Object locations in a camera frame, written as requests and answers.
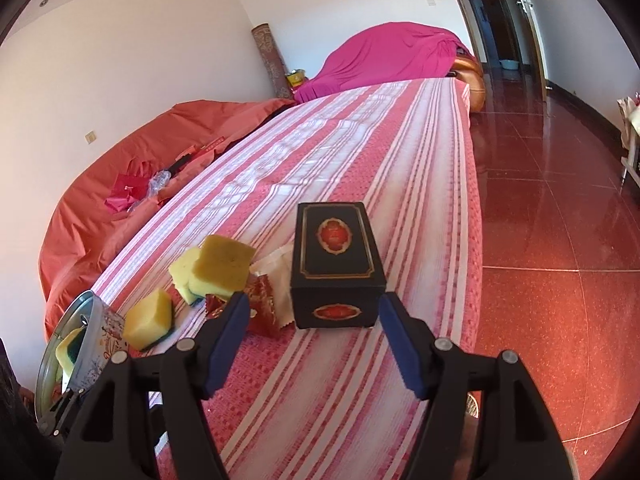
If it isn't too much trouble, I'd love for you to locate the wooden door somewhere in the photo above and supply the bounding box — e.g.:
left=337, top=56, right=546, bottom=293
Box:
left=457, top=0, right=548, bottom=102

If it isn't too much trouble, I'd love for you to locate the cloth covered chair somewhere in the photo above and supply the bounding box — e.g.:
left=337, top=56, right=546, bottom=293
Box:
left=617, top=93, right=640, bottom=185

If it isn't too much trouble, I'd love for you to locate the dark red snack packet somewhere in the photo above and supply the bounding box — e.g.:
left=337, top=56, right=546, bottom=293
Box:
left=204, top=274, right=282, bottom=340

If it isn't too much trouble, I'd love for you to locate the yellow tin can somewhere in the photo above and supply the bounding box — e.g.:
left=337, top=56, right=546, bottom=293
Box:
left=285, top=68, right=308, bottom=92

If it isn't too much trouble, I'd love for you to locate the rolled patterned carpet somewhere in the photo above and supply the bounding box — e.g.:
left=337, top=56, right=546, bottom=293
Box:
left=252, top=23, right=294, bottom=100

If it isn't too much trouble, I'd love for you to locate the clear plastic bag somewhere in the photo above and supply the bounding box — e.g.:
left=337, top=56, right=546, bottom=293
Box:
left=127, top=170, right=171, bottom=212

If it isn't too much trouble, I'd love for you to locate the beige snack packet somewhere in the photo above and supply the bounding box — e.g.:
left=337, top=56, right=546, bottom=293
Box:
left=250, top=243, right=294, bottom=328

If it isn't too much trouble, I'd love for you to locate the round metal tin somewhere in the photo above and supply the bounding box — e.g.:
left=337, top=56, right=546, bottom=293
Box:
left=35, top=290, right=128, bottom=420

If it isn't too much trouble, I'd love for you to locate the magenta covered armchair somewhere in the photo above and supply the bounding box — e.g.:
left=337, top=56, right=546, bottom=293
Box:
left=295, top=22, right=470, bottom=103

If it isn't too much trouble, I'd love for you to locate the yellow green sponge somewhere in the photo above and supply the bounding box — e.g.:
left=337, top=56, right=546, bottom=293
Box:
left=55, top=326, right=86, bottom=376
left=168, top=247, right=205, bottom=304

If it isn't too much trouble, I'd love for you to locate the upright yellow green sponge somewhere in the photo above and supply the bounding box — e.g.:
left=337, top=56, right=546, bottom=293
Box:
left=168, top=247, right=205, bottom=304

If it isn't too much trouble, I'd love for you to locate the red gift bag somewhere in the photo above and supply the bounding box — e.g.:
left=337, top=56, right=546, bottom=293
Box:
left=104, top=157, right=155, bottom=214

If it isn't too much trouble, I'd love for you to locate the red flat box on sofa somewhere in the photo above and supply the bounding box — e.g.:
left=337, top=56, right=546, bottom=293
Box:
left=193, top=136, right=233, bottom=158

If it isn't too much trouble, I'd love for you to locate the orange covered sofa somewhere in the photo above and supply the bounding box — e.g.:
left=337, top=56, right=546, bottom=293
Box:
left=39, top=99, right=294, bottom=335

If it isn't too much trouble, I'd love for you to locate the black decorated box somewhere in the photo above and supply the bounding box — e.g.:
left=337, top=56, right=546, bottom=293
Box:
left=290, top=203, right=386, bottom=330

